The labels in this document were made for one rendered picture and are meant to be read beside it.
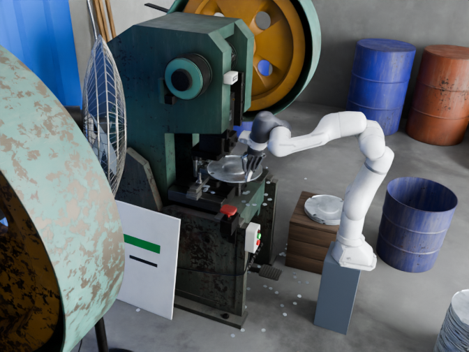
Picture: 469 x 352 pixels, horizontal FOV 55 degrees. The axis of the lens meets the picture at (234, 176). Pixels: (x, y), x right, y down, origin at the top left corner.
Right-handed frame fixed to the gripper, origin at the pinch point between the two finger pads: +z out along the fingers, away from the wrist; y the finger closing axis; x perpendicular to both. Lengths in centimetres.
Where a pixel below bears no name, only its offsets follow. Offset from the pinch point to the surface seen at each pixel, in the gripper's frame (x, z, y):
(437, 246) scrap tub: -46, 50, 121
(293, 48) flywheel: 41, -43, 36
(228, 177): 5.4, 5.8, -7.5
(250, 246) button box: -27.4, 21.0, -7.1
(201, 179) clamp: 9.9, 8.6, -20.2
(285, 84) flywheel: 36, -24, 34
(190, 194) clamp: 4.1, 11.1, -28.0
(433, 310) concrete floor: -77, 60, 97
